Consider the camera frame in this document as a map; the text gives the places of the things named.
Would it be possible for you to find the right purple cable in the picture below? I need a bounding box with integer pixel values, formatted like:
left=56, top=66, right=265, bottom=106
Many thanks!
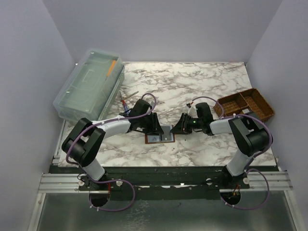
left=190, top=96, right=274, bottom=210

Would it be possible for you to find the orange pencil in box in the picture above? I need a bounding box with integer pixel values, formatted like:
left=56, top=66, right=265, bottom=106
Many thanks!
left=106, top=60, right=117, bottom=77

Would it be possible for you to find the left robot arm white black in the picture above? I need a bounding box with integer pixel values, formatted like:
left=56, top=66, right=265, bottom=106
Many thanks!
left=61, top=99, right=164, bottom=190

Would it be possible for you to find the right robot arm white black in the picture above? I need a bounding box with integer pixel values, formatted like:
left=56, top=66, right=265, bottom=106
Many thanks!
left=171, top=103, right=273, bottom=189

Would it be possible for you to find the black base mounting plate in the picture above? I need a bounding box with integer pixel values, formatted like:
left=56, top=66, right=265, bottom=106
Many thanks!
left=79, top=167, right=249, bottom=200

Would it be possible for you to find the aluminium rail frame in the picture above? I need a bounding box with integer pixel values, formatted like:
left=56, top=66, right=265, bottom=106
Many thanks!
left=28, top=160, right=306, bottom=231

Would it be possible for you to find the white VIP credit card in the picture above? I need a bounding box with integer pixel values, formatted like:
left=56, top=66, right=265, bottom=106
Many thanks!
left=147, top=135, right=160, bottom=143

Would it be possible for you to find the brown woven wicker tray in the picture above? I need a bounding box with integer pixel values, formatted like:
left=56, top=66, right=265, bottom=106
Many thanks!
left=214, top=88, right=275, bottom=122

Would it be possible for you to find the clear plastic storage box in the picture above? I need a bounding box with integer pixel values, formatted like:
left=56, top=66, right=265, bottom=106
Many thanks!
left=53, top=49, right=125, bottom=123

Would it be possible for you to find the black VIP credit card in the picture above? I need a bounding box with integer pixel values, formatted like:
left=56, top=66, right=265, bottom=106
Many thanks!
left=161, top=125, right=174, bottom=142

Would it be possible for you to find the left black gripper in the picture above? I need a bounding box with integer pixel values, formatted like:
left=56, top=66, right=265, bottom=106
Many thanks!
left=139, top=113, right=164, bottom=136

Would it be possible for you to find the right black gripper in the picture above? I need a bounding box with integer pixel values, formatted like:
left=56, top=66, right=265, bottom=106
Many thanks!
left=170, top=113, right=204, bottom=135

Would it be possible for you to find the brown leather card holder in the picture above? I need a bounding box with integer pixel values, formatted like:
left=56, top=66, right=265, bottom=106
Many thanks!
left=145, top=125, right=175, bottom=144

